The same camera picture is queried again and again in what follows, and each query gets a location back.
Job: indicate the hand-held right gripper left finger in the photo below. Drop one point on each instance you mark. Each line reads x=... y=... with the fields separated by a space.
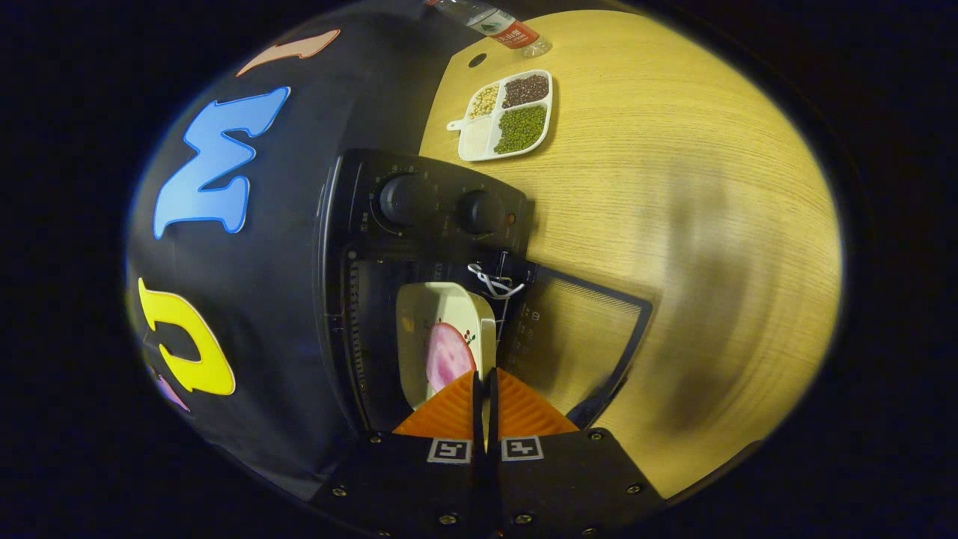
x=419 y=479

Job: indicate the white divided dish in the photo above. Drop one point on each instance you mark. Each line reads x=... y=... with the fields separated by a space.
x=475 y=142

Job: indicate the pile of yellow soybeans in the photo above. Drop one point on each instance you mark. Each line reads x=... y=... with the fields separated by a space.
x=484 y=101

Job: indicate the pink ham slice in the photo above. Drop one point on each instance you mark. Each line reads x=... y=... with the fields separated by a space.
x=445 y=355

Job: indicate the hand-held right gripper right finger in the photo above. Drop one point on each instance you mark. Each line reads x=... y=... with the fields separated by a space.
x=569 y=479

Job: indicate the pile of green mung beans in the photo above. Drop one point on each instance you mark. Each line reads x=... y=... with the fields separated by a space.
x=520 y=129

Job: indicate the black electric oven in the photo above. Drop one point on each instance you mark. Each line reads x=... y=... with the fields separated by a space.
x=441 y=224

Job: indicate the pile of red beans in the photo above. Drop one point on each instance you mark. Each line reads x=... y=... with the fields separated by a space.
x=525 y=90

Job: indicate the cream square plate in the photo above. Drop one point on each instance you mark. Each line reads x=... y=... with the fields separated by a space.
x=419 y=314

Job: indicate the plastic bottle with red label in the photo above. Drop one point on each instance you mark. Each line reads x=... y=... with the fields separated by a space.
x=509 y=30

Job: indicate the black backdrop cloth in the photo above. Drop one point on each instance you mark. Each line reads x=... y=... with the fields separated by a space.
x=284 y=284

